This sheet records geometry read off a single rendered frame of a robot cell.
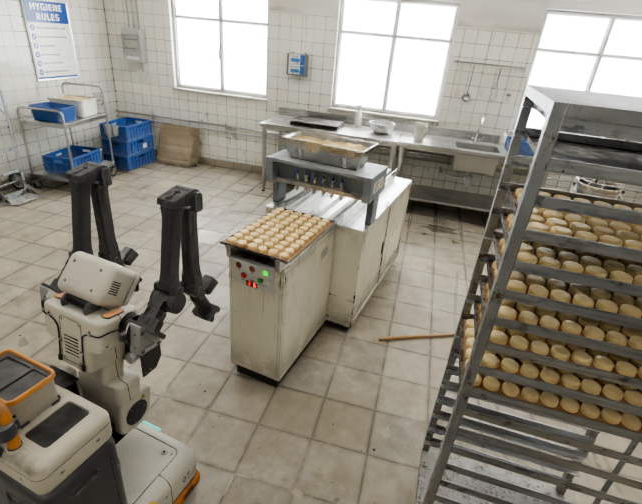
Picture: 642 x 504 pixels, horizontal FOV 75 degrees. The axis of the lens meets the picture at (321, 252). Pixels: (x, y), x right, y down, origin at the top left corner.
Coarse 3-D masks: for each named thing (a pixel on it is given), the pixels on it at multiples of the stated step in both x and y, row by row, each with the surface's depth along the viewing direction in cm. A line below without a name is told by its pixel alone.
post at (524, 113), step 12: (528, 108) 130; (516, 144) 136; (504, 168) 140; (504, 180) 141; (492, 204) 148; (492, 228) 149; (480, 264) 156; (468, 288) 163; (468, 312) 166; (444, 372) 182; (432, 420) 195; (432, 432) 198
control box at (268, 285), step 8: (248, 264) 214; (256, 264) 213; (240, 272) 219; (248, 272) 217; (256, 272) 214; (272, 272) 210; (240, 280) 221; (248, 280) 218; (256, 280) 216; (264, 280) 214; (272, 280) 212; (256, 288) 218; (264, 288) 216; (272, 288) 215
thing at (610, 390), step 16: (480, 304) 157; (480, 320) 151; (496, 368) 129; (512, 368) 126; (528, 368) 127; (544, 368) 128; (560, 384) 125; (576, 384) 122; (592, 384) 123; (608, 384) 124; (624, 400) 121; (640, 400) 119
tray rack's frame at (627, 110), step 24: (528, 96) 123; (552, 96) 99; (576, 96) 106; (600, 96) 112; (624, 96) 120; (600, 120) 88; (624, 120) 87; (432, 456) 202; (456, 456) 203; (456, 480) 192; (504, 480) 194; (528, 480) 195
